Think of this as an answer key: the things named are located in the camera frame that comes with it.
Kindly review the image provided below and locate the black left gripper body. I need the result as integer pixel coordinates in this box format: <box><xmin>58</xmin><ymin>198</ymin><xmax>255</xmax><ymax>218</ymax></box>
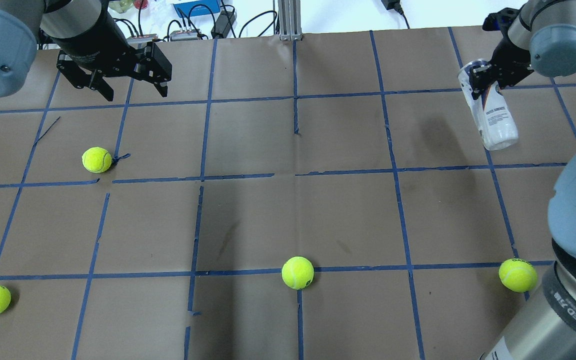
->
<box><xmin>56</xmin><ymin>41</ymin><xmax>173</xmax><ymax>89</ymax></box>

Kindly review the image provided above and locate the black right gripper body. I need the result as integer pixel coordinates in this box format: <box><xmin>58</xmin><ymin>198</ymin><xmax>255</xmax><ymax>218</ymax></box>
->
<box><xmin>470</xmin><ymin>38</ymin><xmax>534</xmax><ymax>93</ymax></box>

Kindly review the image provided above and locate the white blue tennis ball can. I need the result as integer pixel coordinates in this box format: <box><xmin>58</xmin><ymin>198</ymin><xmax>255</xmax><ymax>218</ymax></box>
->
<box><xmin>457</xmin><ymin>59</ymin><xmax>519</xmax><ymax>151</ymax></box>

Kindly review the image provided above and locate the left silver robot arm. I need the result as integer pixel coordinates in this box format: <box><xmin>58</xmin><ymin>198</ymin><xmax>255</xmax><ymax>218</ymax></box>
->
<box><xmin>0</xmin><ymin>0</ymin><xmax>173</xmax><ymax>101</ymax></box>

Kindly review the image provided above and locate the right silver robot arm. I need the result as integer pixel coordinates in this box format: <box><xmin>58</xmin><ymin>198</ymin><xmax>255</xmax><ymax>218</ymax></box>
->
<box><xmin>457</xmin><ymin>0</ymin><xmax>576</xmax><ymax>360</ymax></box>

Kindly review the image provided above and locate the tennis ball far left front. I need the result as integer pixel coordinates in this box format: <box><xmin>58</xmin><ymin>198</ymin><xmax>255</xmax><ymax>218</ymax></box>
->
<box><xmin>81</xmin><ymin>146</ymin><xmax>114</xmax><ymax>174</ymax></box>

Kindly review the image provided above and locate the tennis ball near base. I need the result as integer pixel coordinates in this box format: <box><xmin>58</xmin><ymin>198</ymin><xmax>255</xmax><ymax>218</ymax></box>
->
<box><xmin>498</xmin><ymin>258</ymin><xmax>538</xmax><ymax>293</ymax></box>

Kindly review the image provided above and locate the tennis ball table centre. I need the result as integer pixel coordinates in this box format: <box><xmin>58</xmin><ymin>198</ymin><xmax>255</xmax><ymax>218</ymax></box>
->
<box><xmin>281</xmin><ymin>256</ymin><xmax>314</xmax><ymax>290</ymax></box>

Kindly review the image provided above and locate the blue white box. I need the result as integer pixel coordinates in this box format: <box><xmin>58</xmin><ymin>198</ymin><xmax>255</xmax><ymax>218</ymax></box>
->
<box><xmin>168</xmin><ymin>0</ymin><xmax>222</xmax><ymax>18</ymax></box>

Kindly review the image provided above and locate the black power adapter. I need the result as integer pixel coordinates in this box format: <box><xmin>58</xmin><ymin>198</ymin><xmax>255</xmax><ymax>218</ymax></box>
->
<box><xmin>210</xmin><ymin>9</ymin><xmax>237</xmax><ymax>39</ymax></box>

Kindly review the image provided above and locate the aluminium frame post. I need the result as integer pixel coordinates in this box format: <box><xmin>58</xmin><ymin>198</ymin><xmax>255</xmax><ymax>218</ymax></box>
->
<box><xmin>277</xmin><ymin>0</ymin><xmax>303</xmax><ymax>42</ymax></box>

